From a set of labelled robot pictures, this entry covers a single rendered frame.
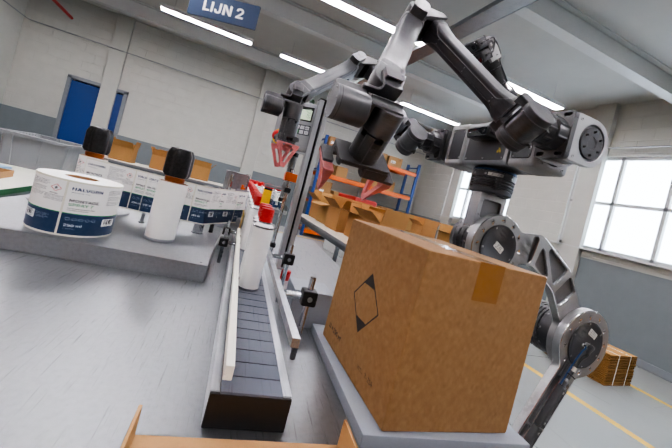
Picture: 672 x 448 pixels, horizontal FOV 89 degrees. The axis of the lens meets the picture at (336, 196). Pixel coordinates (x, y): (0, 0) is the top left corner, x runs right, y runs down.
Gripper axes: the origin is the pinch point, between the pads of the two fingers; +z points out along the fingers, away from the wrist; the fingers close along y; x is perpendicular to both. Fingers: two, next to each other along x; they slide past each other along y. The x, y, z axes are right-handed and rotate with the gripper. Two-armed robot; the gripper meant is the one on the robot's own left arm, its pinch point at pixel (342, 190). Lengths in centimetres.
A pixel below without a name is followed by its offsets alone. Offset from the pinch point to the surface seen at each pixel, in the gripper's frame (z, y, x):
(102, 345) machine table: 25.5, 34.4, 22.2
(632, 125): 16, -549, -346
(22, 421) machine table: 15, 38, 36
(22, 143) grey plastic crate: 155, 139, -159
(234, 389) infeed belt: 10.4, 15.7, 33.3
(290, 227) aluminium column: 54, -8, -37
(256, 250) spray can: 26.9, 10.1, -2.9
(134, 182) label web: 60, 48, -50
